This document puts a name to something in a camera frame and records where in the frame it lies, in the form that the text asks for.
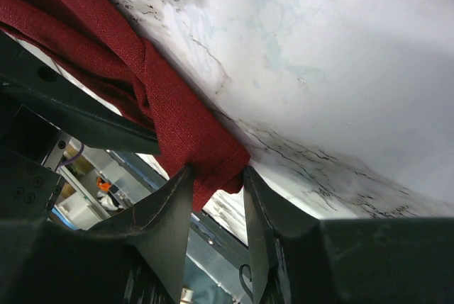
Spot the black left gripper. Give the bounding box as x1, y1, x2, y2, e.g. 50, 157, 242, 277
1, 33, 160, 220

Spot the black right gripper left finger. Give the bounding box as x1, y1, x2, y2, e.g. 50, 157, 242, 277
1, 166, 194, 303

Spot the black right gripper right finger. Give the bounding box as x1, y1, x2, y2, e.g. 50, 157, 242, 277
243, 167, 453, 303

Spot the dark red cloth napkin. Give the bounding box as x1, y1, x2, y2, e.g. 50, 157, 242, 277
1, 0, 250, 210

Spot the aluminium frame rail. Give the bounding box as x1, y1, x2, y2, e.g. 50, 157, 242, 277
52, 137, 250, 303

